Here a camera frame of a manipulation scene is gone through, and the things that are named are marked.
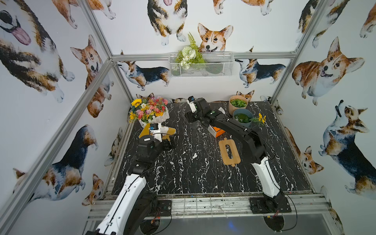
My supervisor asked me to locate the yellow bamboo box lid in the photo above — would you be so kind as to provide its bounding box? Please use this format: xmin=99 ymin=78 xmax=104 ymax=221
xmin=139 ymin=123 xmax=176 ymax=141

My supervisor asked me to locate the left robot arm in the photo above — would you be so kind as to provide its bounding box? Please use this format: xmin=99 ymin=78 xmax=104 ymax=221
xmin=86 ymin=133 xmax=176 ymax=235

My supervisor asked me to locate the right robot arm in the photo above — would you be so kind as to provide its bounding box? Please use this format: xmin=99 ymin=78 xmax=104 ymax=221
xmin=185 ymin=96 xmax=289 ymax=212

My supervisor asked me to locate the peach succulent pot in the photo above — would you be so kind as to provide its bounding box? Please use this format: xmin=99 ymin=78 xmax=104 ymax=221
xmin=228 ymin=95 xmax=248 ymax=116

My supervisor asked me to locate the colourful flowers white fence planter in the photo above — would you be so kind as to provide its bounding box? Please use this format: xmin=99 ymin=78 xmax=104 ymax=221
xmin=128 ymin=97 xmax=170 ymax=127

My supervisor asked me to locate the blue-grey flower pot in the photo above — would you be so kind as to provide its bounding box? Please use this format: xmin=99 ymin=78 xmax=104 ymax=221
xmin=233 ymin=109 xmax=254 ymax=127

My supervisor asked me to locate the light wooden lid board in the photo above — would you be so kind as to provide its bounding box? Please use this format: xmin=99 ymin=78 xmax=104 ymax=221
xmin=218 ymin=138 xmax=241 ymax=167

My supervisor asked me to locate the yellow artificial flower sprig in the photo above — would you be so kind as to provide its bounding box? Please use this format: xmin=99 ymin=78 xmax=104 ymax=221
xmin=246 ymin=113 xmax=266 ymax=125

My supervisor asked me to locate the white green artificial bouquet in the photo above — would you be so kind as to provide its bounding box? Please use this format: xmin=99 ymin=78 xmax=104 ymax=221
xmin=174 ymin=32 xmax=207 ymax=70

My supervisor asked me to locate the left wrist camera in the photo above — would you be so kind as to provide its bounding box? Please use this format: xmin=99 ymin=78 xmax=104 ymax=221
xmin=149 ymin=123 xmax=168 ymax=143

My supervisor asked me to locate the white wire wall basket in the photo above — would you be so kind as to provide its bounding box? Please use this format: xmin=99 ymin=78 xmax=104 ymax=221
xmin=168 ymin=52 xmax=235 ymax=78

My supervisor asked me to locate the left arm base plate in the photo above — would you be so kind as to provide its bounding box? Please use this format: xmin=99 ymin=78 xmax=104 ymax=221
xmin=152 ymin=200 xmax=172 ymax=217

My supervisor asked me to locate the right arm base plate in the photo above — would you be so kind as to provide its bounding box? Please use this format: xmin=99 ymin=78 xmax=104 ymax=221
xmin=249 ymin=197 xmax=292 ymax=214

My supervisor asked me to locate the aluminium frame post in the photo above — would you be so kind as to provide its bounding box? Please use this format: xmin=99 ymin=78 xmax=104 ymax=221
xmin=269 ymin=0 xmax=328 ymax=103

